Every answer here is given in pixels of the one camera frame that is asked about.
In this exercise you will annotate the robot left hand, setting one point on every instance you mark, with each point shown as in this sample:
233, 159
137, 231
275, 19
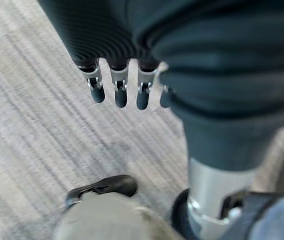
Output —
207, 75

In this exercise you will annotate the dark robot foot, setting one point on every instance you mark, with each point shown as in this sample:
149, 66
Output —
116, 183

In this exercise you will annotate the blue cloth object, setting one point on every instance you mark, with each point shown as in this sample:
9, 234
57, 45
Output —
279, 217

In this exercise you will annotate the silver robot leg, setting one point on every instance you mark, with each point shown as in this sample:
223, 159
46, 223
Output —
106, 220

